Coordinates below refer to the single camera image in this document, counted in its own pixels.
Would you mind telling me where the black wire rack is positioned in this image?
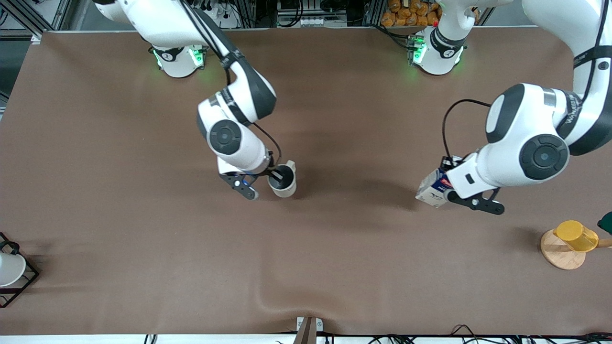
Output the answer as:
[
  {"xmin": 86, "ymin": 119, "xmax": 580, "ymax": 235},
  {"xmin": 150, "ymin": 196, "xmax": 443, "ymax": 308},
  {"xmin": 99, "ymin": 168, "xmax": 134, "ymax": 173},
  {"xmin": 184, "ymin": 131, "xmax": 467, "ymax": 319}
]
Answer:
[{"xmin": 0, "ymin": 232, "xmax": 40, "ymax": 309}]

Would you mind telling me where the white socket box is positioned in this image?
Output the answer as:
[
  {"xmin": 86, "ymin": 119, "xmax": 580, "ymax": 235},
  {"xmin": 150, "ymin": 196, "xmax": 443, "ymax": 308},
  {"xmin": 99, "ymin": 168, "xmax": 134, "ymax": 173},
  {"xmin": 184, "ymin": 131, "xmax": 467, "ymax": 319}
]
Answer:
[{"xmin": 276, "ymin": 13, "xmax": 348, "ymax": 28}]

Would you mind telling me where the metal bracket with brown post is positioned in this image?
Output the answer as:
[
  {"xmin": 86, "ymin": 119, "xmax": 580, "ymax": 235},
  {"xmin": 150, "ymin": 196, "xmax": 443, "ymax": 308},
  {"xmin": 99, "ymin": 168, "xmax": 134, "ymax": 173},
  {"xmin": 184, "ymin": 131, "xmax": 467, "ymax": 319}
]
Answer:
[{"xmin": 293, "ymin": 316, "xmax": 324, "ymax": 344}]

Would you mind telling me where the white power strip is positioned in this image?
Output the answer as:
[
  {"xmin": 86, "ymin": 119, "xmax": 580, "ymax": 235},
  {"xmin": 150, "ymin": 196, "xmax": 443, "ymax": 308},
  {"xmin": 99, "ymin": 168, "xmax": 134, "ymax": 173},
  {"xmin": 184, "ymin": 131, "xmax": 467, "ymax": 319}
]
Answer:
[{"xmin": 191, "ymin": 0, "xmax": 240, "ymax": 30}]

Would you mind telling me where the pile of orange items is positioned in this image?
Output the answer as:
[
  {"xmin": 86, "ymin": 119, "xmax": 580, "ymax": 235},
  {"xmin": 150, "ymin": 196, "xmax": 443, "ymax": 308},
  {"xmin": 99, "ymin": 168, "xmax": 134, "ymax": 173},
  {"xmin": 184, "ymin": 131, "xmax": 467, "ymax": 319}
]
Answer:
[{"xmin": 381, "ymin": 0, "xmax": 443, "ymax": 28}]

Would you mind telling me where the beige mug with grey inside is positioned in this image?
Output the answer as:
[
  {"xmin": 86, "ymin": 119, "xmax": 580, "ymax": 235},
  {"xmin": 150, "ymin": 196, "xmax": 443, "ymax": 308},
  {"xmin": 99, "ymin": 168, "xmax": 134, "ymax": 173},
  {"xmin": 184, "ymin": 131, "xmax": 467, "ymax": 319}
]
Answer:
[{"xmin": 267, "ymin": 160, "xmax": 297, "ymax": 199}]

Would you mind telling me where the black floor cable bundle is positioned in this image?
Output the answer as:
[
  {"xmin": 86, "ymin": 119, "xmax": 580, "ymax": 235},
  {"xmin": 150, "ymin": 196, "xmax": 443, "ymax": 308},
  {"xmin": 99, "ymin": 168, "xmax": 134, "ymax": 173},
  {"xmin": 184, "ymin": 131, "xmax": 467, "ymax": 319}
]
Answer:
[{"xmin": 366, "ymin": 324, "xmax": 612, "ymax": 344}]

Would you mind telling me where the brown table mat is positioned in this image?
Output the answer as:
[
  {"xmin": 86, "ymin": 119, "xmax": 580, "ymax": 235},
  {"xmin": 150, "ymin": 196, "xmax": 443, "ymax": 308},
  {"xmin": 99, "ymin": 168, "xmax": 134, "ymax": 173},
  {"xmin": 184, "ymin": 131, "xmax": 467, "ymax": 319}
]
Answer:
[{"xmin": 0, "ymin": 26, "xmax": 612, "ymax": 336}]

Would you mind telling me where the white cup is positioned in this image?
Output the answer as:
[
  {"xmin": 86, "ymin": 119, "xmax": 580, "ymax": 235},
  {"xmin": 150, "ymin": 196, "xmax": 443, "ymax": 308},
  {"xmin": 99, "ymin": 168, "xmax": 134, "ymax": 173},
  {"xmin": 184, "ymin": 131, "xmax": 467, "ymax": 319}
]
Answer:
[{"xmin": 0, "ymin": 252, "xmax": 27, "ymax": 288}]

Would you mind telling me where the wooden mug stand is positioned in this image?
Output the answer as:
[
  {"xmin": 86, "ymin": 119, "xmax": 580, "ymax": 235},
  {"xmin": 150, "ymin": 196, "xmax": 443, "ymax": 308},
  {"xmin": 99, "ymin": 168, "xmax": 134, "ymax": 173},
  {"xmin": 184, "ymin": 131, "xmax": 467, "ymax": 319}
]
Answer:
[{"xmin": 540, "ymin": 228, "xmax": 612, "ymax": 271}]

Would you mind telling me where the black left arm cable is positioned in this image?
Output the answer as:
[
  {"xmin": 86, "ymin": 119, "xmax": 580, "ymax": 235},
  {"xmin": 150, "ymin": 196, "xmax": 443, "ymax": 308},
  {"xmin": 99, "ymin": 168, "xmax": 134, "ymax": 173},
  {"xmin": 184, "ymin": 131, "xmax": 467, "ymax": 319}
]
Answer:
[{"xmin": 442, "ymin": 0, "xmax": 609, "ymax": 161}]

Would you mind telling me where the aluminium frame profile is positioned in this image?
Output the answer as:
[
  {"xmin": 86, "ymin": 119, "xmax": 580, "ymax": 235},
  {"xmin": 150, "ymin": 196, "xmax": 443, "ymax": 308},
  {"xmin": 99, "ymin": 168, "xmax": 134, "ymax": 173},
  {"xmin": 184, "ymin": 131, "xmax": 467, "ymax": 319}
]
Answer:
[{"xmin": 0, "ymin": 0, "xmax": 73, "ymax": 40}]

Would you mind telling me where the yellow plastic cup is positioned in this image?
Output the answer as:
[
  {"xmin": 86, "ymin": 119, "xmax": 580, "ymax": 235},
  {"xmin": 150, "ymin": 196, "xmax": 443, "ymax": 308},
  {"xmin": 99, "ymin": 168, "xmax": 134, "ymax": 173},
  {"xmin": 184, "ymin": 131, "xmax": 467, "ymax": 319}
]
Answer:
[{"xmin": 553, "ymin": 220, "xmax": 600, "ymax": 252}]

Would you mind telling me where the blue white milk carton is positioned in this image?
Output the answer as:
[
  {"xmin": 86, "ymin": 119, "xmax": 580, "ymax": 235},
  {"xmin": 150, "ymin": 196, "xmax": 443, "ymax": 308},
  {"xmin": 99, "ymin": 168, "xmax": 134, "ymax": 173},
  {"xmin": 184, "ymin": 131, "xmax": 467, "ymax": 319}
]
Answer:
[{"xmin": 415, "ymin": 167, "xmax": 455, "ymax": 209}]

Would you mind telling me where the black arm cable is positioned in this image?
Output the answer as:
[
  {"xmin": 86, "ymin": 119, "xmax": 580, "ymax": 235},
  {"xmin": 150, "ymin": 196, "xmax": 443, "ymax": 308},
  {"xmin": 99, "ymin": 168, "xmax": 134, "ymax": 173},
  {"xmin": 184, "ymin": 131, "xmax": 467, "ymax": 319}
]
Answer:
[
  {"xmin": 178, "ymin": 0, "xmax": 284, "ymax": 172},
  {"xmin": 442, "ymin": 0, "xmax": 609, "ymax": 161}
]

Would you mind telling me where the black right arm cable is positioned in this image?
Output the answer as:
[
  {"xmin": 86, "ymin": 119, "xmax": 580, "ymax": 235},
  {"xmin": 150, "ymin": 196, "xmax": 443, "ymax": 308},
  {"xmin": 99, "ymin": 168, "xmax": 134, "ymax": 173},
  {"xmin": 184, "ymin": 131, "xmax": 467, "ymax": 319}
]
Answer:
[{"xmin": 178, "ymin": 0, "xmax": 284, "ymax": 172}]

